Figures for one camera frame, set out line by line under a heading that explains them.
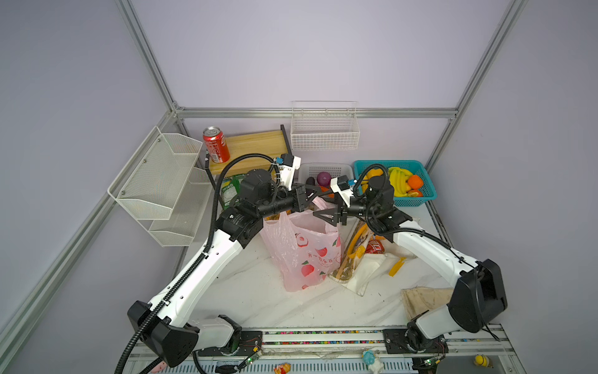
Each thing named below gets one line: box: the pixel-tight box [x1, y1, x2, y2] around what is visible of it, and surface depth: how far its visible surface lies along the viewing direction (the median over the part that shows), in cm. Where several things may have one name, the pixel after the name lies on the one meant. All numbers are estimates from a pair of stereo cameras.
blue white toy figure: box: [362, 349, 384, 374], surface depth 69 cm
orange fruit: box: [408, 174, 424, 190], surface depth 112 cm
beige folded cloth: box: [401, 286, 454, 321], surface depth 84 cm
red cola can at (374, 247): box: [365, 239, 385, 255], surface depth 90 cm
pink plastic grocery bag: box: [260, 196, 342, 293], surface depth 77 cm
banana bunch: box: [388, 166, 413, 198], surface depth 113 cm
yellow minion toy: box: [473, 354, 494, 369], surface depth 70 cm
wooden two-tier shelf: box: [204, 124, 292, 191], surface depth 86 cm
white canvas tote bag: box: [329, 221, 418, 297], surface depth 80 cm
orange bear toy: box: [273, 362, 292, 374], surface depth 69 cm
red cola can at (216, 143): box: [202, 125, 231, 164], surface depth 74 cm
